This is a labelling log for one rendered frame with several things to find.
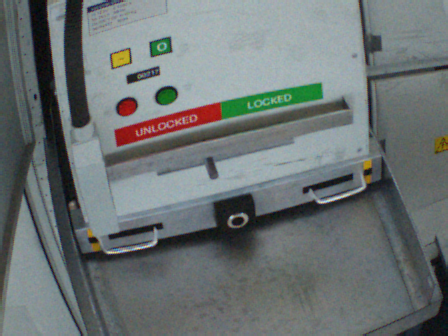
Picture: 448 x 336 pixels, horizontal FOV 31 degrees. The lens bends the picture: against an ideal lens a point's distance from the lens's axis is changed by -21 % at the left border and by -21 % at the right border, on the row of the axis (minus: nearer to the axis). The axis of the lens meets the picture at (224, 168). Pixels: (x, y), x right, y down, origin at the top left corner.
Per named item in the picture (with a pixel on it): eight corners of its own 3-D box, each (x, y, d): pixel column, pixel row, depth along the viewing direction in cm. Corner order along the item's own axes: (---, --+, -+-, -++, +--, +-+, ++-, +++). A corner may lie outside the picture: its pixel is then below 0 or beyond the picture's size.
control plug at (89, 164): (121, 233, 140) (101, 145, 127) (93, 238, 139) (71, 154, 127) (111, 196, 145) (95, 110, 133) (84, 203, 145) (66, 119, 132)
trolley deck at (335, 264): (437, 314, 145) (443, 297, 141) (117, 405, 137) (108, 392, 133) (336, 85, 193) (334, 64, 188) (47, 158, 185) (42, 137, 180)
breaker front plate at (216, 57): (369, 164, 159) (352, -47, 125) (89, 233, 153) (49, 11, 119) (366, 159, 160) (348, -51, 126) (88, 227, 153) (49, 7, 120)
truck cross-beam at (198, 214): (381, 179, 162) (382, 155, 158) (82, 253, 155) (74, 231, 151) (372, 161, 165) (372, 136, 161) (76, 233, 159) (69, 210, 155)
